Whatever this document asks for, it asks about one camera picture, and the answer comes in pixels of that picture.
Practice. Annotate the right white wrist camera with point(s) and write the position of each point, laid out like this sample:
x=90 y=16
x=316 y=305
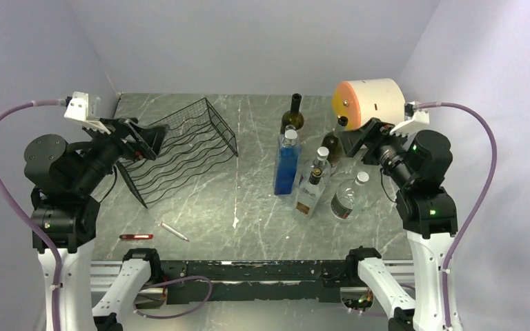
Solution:
x=416 y=119

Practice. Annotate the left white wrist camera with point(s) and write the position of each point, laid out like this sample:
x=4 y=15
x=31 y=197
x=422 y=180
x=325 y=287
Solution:
x=82 y=109

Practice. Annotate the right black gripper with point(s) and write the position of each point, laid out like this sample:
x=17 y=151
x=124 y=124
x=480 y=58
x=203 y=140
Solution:
x=375 y=133

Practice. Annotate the blue square bottle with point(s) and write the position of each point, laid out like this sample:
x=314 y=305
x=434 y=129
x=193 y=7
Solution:
x=288 y=153

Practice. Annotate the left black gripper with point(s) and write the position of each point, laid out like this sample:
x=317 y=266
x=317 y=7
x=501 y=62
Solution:
x=147 y=140

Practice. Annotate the cream cylinder orange face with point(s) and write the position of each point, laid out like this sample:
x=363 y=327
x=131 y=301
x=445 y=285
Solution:
x=361 y=100

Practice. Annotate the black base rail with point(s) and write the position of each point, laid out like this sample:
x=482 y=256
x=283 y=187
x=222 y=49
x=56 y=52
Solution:
x=266 y=280

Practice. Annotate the dark green wine bottle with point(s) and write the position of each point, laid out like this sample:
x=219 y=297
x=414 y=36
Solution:
x=293 y=117

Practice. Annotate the clear square liquor bottle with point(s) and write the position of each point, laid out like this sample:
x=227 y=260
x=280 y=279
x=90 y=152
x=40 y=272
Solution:
x=309 y=193

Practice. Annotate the red pen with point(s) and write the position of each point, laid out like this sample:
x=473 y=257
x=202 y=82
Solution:
x=135 y=237

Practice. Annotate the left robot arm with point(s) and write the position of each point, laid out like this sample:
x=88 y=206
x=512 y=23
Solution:
x=64 y=217

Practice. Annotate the clear round bottle silver cap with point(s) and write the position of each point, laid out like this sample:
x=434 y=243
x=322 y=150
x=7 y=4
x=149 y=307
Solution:
x=321 y=162

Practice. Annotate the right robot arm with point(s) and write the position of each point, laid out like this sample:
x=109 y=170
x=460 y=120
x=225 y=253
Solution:
x=429 y=218

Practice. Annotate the black wire wine rack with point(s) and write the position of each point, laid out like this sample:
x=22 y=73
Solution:
x=197 y=141

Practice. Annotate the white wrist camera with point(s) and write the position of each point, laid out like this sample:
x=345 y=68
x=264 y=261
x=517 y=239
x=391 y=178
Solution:
x=82 y=109
x=416 y=119

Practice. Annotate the dark wine bottle white neck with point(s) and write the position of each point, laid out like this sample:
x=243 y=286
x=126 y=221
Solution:
x=332 y=142

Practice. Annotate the white pen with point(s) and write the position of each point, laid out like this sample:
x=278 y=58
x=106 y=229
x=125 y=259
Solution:
x=173 y=231

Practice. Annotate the clear round bottle dark label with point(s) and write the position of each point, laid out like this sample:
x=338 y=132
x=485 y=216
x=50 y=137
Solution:
x=350 y=197

